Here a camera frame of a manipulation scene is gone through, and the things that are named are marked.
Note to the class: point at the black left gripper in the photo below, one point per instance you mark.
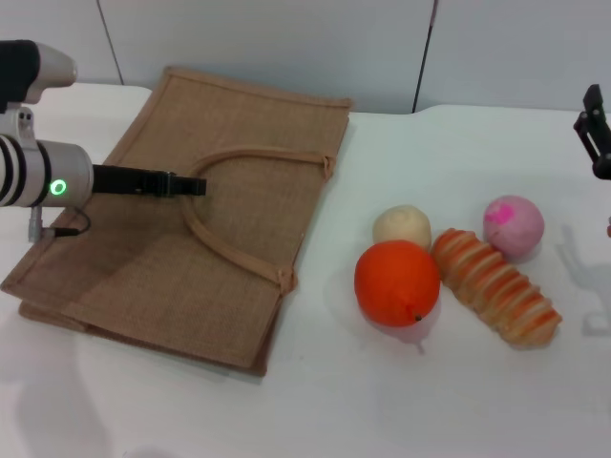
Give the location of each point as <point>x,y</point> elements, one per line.
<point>129,181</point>

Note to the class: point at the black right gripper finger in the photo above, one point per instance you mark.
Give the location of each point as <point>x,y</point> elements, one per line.
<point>599,138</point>

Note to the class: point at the brown jute handbag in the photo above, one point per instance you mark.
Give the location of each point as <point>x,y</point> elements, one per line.
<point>143,286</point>

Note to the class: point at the long ridged bread loaf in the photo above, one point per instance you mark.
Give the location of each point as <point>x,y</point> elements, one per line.
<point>491,281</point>

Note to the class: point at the round beige bun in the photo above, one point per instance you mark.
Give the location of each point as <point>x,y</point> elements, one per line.
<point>398,224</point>

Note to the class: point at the orange fruit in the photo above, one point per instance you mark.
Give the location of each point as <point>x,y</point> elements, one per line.
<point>396,281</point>

